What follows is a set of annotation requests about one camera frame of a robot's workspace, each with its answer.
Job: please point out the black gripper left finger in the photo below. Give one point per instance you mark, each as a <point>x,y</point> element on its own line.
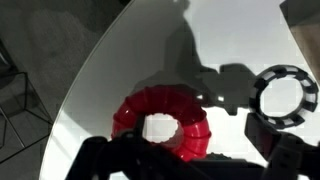
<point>139,125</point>

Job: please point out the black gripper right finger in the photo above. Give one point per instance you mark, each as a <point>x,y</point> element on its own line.
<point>261,133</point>

